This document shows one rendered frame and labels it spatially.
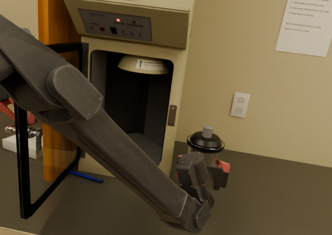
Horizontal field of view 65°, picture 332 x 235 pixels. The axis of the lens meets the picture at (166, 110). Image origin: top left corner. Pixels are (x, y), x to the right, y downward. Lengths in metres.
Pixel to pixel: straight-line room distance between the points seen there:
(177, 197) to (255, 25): 0.88
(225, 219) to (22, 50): 0.71
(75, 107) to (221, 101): 0.99
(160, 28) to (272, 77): 0.69
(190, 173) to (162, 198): 0.11
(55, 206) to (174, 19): 0.61
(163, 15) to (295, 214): 0.74
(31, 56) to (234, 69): 1.00
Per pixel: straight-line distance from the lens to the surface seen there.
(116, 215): 0.80
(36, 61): 0.33
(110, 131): 0.39
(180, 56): 0.78
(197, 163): 0.57
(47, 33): 0.80
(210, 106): 1.25
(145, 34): 0.74
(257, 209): 0.95
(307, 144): 1.40
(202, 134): 0.75
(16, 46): 0.32
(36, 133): 0.64
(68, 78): 0.32
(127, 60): 0.84
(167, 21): 0.69
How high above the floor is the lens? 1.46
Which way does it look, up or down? 18 degrees down
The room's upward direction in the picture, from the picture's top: 7 degrees clockwise
